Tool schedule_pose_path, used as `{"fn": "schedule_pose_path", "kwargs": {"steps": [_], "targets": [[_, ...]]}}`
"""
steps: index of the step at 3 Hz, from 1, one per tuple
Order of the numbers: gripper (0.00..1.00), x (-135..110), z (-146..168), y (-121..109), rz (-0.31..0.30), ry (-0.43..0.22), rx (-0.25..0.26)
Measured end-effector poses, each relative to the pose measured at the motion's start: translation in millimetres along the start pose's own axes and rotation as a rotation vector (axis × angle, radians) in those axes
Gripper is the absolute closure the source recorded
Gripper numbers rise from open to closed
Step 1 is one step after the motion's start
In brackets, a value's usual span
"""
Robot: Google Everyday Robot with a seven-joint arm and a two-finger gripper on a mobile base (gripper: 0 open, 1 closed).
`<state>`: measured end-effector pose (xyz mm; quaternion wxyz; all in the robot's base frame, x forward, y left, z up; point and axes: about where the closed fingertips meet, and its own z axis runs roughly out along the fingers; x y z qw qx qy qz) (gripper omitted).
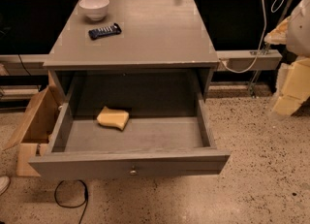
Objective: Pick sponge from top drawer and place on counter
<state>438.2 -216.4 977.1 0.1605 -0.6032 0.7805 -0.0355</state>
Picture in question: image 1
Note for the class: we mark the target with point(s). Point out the grey wall rail shelf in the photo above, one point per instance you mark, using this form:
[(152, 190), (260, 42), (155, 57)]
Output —
[(248, 60)]

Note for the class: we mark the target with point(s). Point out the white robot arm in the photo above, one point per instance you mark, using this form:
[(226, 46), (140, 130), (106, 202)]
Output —
[(299, 30)]

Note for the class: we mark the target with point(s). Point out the yellow sponge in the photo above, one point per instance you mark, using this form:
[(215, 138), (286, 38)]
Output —
[(113, 118)]

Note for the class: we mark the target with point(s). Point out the round metal drawer knob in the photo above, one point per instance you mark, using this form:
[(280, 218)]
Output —
[(133, 172)]

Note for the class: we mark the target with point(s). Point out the grey open top drawer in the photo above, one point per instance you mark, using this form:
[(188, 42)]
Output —
[(167, 133)]

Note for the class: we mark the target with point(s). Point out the metal diagonal rod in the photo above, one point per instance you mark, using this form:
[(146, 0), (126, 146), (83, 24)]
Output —
[(276, 37)]

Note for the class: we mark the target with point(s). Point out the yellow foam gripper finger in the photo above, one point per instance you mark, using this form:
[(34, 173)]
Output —
[(292, 87)]

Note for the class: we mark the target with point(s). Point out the dark blue snack packet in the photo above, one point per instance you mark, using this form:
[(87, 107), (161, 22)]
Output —
[(103, 32)]

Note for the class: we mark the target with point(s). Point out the open cardboard box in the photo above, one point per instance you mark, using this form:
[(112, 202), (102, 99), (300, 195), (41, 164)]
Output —
[(33, 132)]

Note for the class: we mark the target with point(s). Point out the white ceramic bowl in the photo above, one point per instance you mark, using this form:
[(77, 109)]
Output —
[(94, 9)]

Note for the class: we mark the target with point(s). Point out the white shoe tip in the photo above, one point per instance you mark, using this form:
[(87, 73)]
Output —
[(4, 184)]

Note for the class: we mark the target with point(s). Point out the grey wooden cabinet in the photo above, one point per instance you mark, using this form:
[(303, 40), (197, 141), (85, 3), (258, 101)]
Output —
[(157, 36)]

